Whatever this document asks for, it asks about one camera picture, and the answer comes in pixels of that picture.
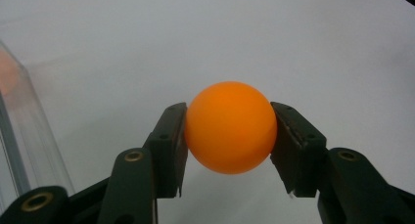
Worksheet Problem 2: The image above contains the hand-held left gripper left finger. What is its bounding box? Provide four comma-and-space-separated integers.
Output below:
143, 102, 189, 199

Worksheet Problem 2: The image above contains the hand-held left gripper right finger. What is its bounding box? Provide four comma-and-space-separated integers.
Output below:
269, 101, 328, 199

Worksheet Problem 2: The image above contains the orange ball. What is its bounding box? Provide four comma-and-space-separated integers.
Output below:
184, 80, 278, 175

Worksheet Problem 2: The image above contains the clear plastic box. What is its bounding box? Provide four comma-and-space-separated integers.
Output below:
0, 39, 76, 215

